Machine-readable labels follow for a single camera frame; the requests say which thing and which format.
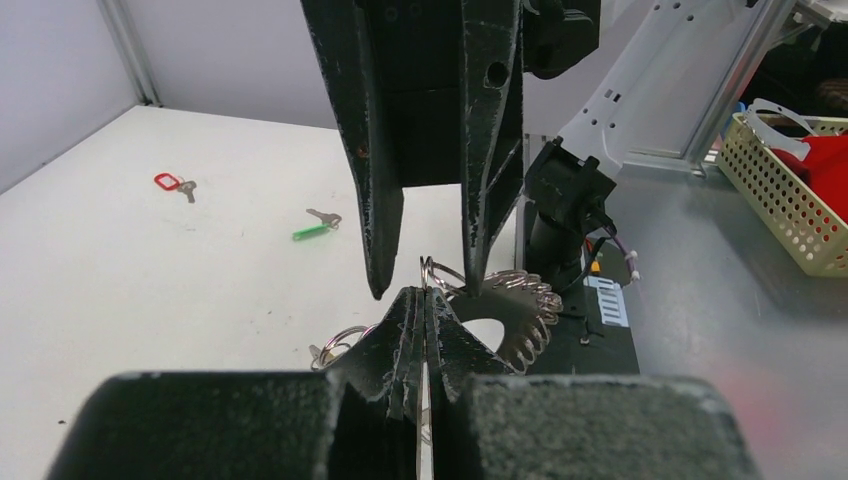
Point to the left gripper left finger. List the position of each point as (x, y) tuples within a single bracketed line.
[(355, 419)]

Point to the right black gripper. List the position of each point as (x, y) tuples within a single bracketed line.
[(391, 71)]

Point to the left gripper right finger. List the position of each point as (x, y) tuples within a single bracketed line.
[(489, 423)]

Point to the metal disc keyring holder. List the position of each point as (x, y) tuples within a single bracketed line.
[(503, 311)]

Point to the key with green tag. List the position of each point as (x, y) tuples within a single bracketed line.
[(327, 223)]

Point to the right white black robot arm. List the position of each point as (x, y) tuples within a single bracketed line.
[(554, 37)]

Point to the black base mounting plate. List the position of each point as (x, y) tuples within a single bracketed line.
[(580, 343)]

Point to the key with red tag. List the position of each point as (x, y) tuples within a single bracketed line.
[(168, 182)]

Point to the cream perforated basket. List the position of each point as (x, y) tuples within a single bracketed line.
[(806, 227)]

